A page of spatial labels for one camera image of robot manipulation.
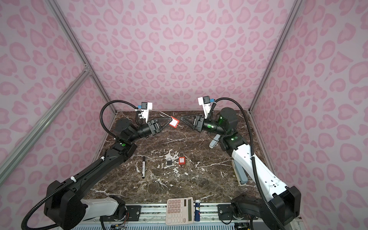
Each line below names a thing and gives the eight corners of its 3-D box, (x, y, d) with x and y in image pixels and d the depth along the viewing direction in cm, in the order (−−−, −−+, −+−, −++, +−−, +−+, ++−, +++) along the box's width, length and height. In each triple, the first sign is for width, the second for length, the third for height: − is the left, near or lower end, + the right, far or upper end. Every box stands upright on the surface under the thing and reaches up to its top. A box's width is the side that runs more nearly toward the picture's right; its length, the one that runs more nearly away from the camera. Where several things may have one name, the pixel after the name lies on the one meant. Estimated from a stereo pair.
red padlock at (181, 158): (178, 164, 92) (178, 163, 91) (179, 153, 98) (179, 151, 96) (185, 164, 92) (185, 163, 91) (185, 153, 98) (185, 151, 96)
